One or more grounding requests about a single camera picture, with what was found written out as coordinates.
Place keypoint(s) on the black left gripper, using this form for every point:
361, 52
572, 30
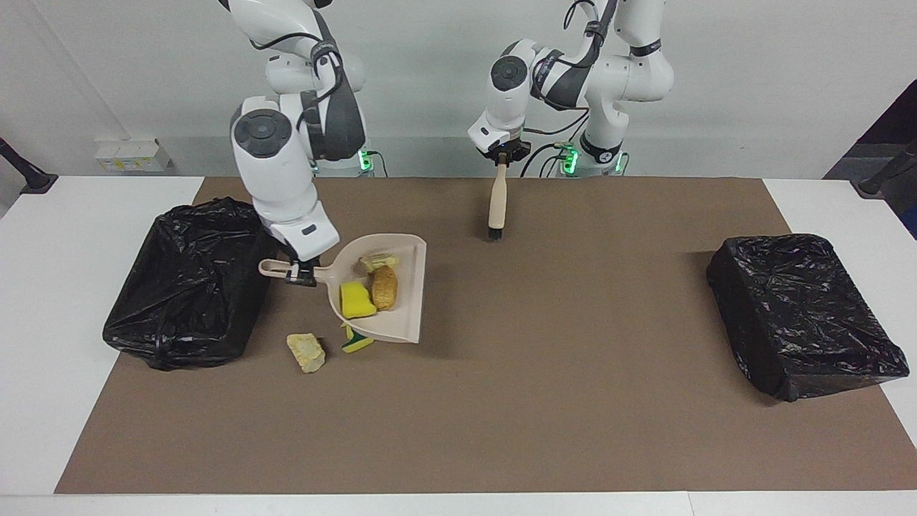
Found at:
510, 152

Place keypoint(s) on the orange brown sponge piece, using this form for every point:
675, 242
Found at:
385, 288

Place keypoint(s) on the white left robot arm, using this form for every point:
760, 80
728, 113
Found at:
616, 72

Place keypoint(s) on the green yellow sponge piece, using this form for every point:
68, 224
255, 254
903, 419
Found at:
356, 344

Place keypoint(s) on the beige hand brush black bristles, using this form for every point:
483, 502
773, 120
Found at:
497, 201

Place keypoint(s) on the pale yellow sponge scrap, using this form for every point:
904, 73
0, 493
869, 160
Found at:
306, 352
378, 261

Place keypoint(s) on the white wall socket box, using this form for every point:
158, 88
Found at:
132, 155

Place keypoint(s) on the brown table mat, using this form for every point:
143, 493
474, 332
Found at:
458, 430

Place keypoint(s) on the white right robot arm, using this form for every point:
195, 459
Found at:
276, 165

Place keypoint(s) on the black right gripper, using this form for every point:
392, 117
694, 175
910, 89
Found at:
301, 268

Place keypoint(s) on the bin with black bag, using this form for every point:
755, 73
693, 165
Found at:
186, 301
802, 315

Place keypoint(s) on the black stand foot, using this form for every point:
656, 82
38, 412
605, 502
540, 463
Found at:
877, 183
32, 179

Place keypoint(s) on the bright yellow sponge piece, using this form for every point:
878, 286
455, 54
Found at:
356, 301

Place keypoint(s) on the beige plastic dustpan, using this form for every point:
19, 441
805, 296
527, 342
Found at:
408, 301

